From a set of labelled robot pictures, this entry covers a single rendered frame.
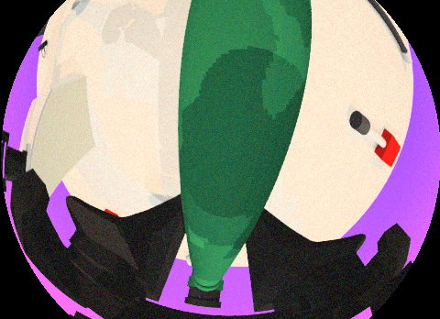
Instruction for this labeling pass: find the green cup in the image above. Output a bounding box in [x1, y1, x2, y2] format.
[187, 275, 224, 292]

